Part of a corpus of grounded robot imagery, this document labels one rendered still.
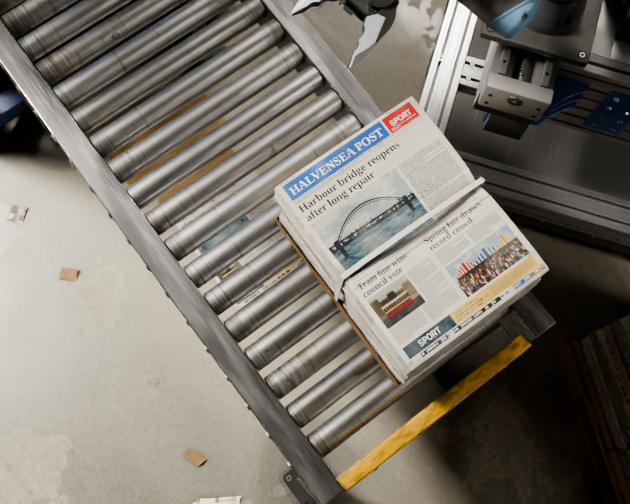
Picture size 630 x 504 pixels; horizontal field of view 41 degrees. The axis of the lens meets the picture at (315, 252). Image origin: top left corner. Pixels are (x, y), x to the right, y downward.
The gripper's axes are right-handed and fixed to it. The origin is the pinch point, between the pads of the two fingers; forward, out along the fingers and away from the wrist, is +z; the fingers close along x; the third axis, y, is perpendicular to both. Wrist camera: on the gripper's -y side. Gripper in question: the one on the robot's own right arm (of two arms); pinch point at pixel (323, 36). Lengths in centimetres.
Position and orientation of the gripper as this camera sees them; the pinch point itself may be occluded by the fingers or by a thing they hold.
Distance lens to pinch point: 125.6
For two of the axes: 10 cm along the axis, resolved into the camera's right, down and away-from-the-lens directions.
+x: -7.2, -6.9, 0.2
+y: -1.3, 1.6, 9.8
